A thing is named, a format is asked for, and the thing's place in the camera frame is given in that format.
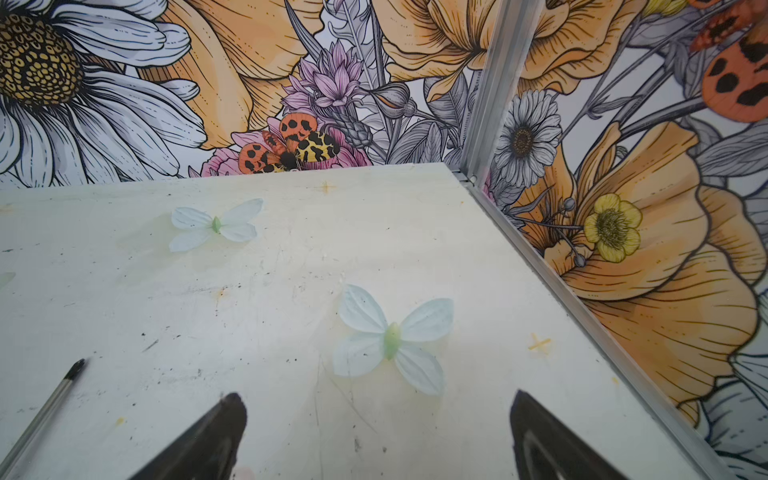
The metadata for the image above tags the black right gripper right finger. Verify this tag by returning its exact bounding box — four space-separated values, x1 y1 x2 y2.
509 390 626 480

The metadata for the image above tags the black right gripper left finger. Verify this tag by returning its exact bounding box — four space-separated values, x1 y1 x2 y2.
132 393 247 480

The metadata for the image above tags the aluminium table edge rail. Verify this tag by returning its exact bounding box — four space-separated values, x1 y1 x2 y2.
452 170 735 479

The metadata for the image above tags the vertical aluminium corner post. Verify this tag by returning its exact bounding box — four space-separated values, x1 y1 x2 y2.
461 1 544 187

